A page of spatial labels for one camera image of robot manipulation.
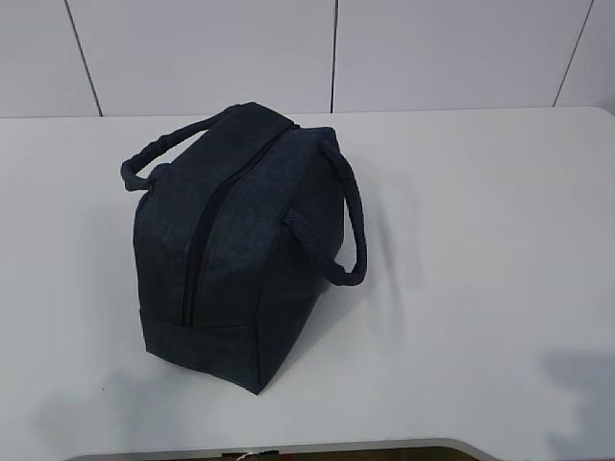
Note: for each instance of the navy blue lunch bag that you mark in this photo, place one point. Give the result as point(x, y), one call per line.
point(243, 220)

